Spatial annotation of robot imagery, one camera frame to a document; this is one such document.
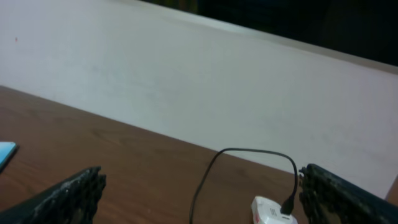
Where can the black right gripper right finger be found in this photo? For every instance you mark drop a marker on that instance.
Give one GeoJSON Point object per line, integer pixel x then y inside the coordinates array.
{"type": "Point", "coordinates": [327, 198]}

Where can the white USB charger plug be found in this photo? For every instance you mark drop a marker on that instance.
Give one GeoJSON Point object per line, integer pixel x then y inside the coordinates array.
{"type": "Point", "coordinates": [266, 211]}

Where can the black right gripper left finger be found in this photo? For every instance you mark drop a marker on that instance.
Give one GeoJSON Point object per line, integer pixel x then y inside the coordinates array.
{"type": "Point", "coordinates": [73, 200]}

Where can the Galaxy S25 smartphone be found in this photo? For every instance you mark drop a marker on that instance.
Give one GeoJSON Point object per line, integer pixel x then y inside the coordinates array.
{"type": "Point", "coordinates": [7, 151]}

